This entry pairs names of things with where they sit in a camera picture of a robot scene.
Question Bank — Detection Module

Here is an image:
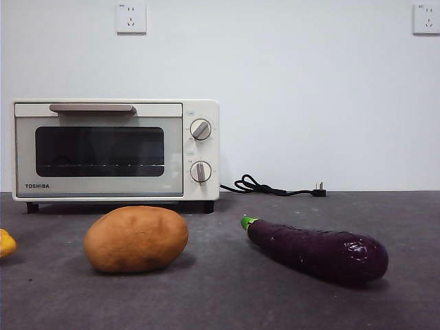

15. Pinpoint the purple eggplant with green stem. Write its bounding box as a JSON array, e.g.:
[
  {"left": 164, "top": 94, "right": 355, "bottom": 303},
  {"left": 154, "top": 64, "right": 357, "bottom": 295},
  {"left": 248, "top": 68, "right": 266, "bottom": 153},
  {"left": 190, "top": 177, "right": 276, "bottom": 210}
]
[{"left": 240, "top": 215, "right": 389, "bottom": 286}]

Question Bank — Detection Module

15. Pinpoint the round timer oven knob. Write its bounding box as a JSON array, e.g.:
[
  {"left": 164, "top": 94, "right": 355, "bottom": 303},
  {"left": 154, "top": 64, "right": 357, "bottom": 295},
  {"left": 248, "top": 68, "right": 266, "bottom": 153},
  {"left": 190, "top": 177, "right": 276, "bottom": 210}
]
[{"left": 190, "top": 160, "right": 212, "bottom": 183}]

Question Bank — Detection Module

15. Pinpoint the round temperature oven knob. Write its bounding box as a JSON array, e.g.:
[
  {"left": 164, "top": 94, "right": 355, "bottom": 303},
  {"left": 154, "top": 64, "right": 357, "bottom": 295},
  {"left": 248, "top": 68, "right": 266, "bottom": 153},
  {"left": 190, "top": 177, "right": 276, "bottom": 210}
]
[{"left": 189, "top": 118, "right": 212, "bottom": 141}]

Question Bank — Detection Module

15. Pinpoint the white Toshiba toaster oven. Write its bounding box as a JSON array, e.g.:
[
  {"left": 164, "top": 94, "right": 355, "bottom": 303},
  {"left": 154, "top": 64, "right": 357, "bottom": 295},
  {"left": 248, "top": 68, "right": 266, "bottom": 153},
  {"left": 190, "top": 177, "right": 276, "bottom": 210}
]
[{"left": 12, "top": 99, "right": 220, "bottom": 215}]

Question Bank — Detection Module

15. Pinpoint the white wall socket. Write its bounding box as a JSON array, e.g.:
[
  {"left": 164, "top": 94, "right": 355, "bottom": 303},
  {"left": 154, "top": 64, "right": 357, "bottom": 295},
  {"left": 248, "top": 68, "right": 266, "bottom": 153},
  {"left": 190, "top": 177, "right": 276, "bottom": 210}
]
[
  {"left": 115, "top": 2, "right": 148, "bottom": 35},
  {"left": 412, "top": 3, "right": 440, "bottom": 36}
]

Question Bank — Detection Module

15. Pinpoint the glass oven door with handle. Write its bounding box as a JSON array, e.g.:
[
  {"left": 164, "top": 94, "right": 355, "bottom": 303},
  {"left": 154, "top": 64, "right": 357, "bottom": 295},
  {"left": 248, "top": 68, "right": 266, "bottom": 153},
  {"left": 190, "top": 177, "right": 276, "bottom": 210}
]
[{"left": 14, "top": 102, "right": 184, "bottom": 199}]

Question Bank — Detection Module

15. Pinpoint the yellow bell pepper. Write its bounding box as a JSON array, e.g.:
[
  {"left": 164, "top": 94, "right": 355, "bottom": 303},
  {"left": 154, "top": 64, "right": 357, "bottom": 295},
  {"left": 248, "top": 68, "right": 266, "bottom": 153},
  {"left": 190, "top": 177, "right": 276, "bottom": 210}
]
[{"left": 0, "top": 229, "right": 17, "bottom": 259}]

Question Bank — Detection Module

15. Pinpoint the brown potato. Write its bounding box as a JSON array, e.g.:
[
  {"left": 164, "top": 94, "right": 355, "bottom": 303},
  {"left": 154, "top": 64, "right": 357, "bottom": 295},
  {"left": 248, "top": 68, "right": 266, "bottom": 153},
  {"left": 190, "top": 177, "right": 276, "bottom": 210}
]
[{"left": 83, "top": 206, "right": 189, "bottom": 274}]

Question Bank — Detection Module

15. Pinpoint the black power cable with plug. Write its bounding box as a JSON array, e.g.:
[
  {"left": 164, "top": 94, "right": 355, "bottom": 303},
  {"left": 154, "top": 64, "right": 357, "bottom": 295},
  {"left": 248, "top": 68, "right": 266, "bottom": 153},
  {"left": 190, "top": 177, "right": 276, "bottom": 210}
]
[{"left": 219, "top": 174, "right": 327, "bottom": 199}]

